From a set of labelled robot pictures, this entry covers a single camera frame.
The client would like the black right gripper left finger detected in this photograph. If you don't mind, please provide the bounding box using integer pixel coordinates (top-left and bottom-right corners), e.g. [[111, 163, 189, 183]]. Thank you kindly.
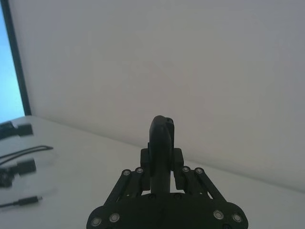
[[104, 115, 172, 206]]

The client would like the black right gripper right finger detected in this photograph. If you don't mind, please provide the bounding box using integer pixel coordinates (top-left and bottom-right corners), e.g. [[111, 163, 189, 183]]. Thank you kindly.
[[165, 116, 229, 206]]

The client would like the white table cloth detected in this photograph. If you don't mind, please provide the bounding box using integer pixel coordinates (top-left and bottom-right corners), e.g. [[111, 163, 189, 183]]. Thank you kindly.
[[0, 115, 305, 229]]

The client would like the black plug block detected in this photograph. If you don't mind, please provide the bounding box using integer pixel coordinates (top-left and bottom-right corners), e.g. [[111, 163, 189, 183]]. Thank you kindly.
[[0, 121, 33, 138]]

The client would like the black adapter block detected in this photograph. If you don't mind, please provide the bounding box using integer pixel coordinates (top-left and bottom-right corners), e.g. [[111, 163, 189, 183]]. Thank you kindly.
[[0, 158, 37, 188]]

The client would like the thin black looped cable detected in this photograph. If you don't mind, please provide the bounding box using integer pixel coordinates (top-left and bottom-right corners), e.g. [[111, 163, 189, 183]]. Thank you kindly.
[[0, 146, 54, 166]]

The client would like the black cable with silver plug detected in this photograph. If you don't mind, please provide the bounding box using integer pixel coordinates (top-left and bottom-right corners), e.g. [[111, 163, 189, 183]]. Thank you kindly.
[[0, 195, 43, 210]]

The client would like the dark grey post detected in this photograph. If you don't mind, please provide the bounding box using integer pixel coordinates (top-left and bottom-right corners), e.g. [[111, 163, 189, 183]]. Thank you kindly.
[[0, 0, 32, 117]]

